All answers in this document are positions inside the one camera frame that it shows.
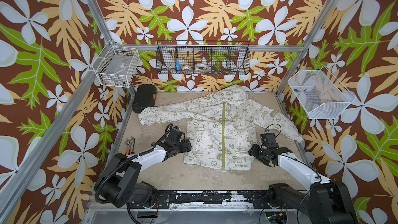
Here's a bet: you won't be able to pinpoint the white green printed jacket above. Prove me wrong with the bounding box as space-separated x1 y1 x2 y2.
138 86 304 171

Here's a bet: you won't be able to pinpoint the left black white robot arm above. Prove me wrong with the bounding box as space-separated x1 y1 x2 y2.
94 123 192 208

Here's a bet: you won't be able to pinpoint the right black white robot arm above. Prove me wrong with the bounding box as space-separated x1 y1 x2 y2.
248 133 358 224

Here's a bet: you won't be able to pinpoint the black tool case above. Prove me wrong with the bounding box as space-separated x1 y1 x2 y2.
132 85 157 114

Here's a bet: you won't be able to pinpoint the blue item in basket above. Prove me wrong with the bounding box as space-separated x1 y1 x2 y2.
175 62 181 72

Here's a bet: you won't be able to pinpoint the white mesh basket right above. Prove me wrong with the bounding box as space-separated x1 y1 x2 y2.
288 66 356 120

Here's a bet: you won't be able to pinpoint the white tape roll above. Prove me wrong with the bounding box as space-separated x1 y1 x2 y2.
195 63 209 71

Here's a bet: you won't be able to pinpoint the orange handled wrench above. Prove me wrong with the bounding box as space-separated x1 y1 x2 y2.
124 136 135 156

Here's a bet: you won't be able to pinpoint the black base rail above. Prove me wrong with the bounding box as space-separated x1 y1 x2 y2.
128 190 288 210

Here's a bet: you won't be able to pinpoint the black wire wall basket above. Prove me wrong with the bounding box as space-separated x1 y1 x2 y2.
156 40 251 75

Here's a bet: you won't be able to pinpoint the white wire basket left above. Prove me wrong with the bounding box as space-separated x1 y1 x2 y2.
92 44 140 88

